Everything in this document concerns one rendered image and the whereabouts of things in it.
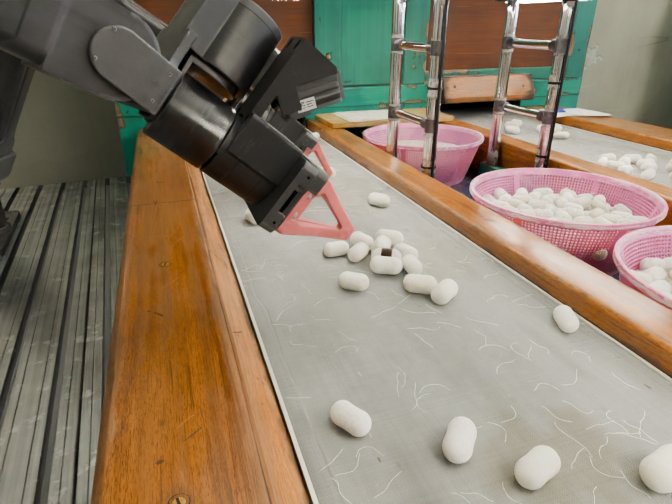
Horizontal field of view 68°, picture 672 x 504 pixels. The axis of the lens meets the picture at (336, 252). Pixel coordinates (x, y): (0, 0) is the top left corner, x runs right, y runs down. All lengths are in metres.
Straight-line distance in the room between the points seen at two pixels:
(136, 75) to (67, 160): 1.85
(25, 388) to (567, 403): 0.49
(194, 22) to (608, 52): 3.03
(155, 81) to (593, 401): 0.39
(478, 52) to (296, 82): 1.20
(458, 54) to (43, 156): 1.55
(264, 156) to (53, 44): 0.16
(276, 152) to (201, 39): 0.10
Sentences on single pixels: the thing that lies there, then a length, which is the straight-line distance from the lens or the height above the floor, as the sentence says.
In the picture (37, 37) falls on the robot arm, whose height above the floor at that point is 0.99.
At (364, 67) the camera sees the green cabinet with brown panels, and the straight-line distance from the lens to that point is 1.41.
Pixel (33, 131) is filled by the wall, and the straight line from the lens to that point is 2.19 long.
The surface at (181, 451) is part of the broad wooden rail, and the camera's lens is 0.33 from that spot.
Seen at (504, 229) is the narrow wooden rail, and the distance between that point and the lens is 0.65.
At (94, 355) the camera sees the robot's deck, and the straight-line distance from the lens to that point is 0.61.
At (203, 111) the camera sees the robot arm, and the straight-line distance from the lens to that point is 0.40.
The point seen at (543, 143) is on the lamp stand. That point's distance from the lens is 1.01.
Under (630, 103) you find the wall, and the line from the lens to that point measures 3.56.
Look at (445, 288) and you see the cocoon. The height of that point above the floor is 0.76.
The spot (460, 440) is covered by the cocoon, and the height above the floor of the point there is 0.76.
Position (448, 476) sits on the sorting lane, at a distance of 0.35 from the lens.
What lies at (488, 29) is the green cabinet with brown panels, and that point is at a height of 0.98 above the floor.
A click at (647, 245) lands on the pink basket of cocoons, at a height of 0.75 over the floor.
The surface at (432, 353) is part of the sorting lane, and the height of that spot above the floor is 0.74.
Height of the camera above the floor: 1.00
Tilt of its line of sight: 25 degrees down
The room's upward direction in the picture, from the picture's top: straight up
